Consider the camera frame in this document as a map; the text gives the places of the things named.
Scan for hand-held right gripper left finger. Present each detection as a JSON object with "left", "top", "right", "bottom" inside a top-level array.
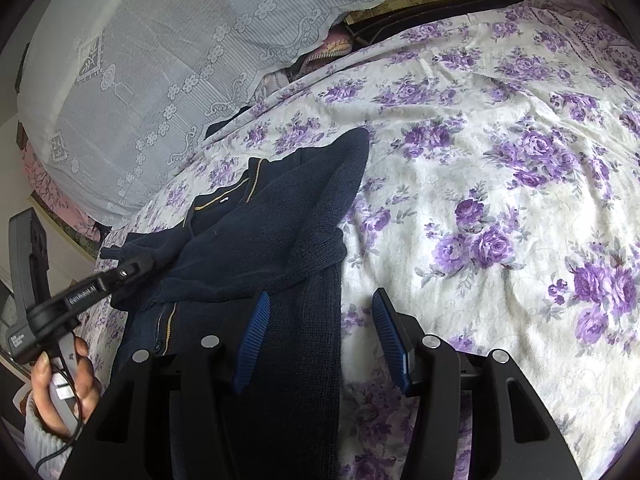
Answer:
[{"left": 52, "top": 291, "right": 273, "bottom": 480}]

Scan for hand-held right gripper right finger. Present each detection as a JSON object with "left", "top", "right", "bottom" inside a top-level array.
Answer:
[{"left": 371, "top": 288, "right": 584, "bottom": 480}]

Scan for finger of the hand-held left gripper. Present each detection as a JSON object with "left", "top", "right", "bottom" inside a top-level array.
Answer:
[{"left": 101, "top": 253, "right": 154, "bottom": 294}]

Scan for navy knit sweater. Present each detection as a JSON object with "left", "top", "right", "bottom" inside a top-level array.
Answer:
[{"left": 99, "top": 127, "right": 372, "bottom": 480}]

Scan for person's left forearm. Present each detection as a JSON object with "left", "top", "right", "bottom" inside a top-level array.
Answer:
[{"left": 22, "top": 394, "right": 77, "bottom": 473}]

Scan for person's left hand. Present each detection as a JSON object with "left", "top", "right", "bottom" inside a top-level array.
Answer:
[{"left": 30, "top": 336, "right": 102, "bottom": 442}]

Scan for pink floral cloth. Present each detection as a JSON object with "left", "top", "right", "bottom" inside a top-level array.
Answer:
[{"left": 19, "top": 139, "right": 113, "bottom": 261}]

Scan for purple floral bed sheet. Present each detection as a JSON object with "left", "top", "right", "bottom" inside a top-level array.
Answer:
[{"left": 75, "top": 0, "right": 640, "bottom": 480}]

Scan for light blue pillow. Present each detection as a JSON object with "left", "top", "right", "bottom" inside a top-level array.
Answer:
[{"left": 17, "top": 0, "right": 541, "bottom": 218}]

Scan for pink patterned pillow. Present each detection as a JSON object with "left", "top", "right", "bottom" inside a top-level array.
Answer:
[{"left": 286, "top": 29, "right": 353, "bottom": 83}]

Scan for black cable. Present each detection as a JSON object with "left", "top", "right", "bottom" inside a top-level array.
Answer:
[{"left": 36, "top": 327, "right": 85, "bottom": 467}]

